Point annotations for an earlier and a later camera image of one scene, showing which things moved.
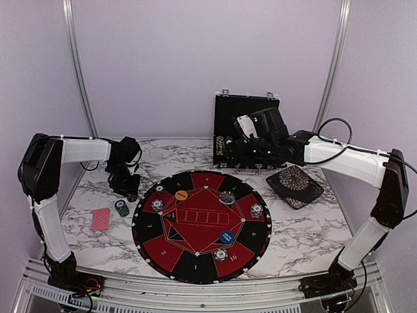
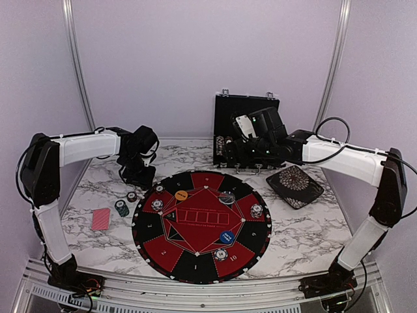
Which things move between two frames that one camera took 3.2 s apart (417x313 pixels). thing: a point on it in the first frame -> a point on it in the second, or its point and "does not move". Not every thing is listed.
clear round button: [227, 198] does not move
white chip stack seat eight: [256, 210] does not move
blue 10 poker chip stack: [157, 205] does not move
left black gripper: [130, 189] -> [145, 182]
